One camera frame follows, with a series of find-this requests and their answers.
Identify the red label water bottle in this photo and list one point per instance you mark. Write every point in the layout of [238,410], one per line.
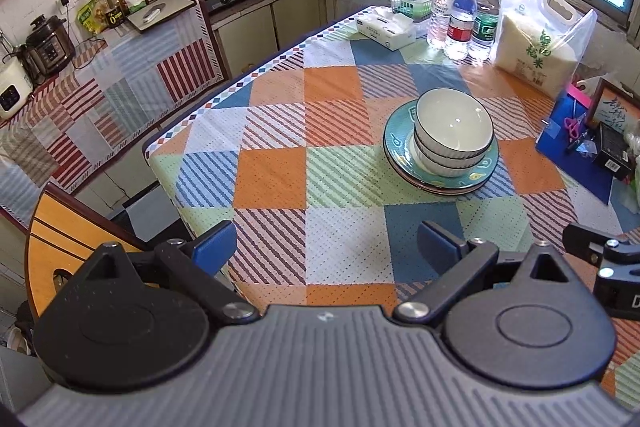
[460,27]

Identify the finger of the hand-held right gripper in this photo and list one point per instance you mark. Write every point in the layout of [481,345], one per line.
[582,242]

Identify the white ribbed bowl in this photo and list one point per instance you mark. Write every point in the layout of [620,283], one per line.
[450,159]
[450,117]
[450,172]

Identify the wooden chair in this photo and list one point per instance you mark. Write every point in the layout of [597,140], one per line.
[65,227]

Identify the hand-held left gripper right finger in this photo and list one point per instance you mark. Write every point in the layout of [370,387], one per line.
[437,249]

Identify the kitchen counter cabinet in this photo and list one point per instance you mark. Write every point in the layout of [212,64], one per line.
[270,24]

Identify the pink scissors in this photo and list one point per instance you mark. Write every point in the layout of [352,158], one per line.
[572,124]

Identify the black box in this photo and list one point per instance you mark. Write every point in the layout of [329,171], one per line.
[612,152]

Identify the teal fried egg plate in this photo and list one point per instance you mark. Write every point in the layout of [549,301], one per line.
[395,152]

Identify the green yellow seasoning packet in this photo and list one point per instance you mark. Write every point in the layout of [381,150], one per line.
[90,14]

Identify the wooden picture frame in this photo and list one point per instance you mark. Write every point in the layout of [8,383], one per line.
[615,107]

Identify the grey cutting board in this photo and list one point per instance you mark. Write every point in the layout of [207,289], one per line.
[165,9]

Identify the black pressure cooker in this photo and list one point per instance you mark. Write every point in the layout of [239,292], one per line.
[47,49]

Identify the green label water bottle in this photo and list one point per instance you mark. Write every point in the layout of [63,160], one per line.
[485,27]

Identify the black pen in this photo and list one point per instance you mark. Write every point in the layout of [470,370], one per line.
[577,143]

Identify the white tissue pack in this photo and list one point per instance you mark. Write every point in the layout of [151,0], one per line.
[387,27]

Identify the kitchen knife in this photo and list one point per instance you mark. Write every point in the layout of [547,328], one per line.
[151,14]

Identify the clear water bottle white cap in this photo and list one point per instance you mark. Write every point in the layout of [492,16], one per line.
[442,12]

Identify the pink paper pad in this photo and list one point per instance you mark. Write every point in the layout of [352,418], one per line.
[580,91]

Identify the clear bag of rice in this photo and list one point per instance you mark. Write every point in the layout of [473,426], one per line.
[535,52]

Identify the blue folder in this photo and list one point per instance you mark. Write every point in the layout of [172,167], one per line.
[560,147]

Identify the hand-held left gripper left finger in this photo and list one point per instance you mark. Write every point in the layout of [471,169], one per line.
[215,249]

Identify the white rice cooker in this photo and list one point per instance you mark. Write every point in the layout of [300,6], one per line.
[12,87]

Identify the striped counter cloth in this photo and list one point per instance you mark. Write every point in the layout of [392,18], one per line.
[125,67]

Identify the white plastic basket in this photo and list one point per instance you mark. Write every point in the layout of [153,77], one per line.
[410,7]

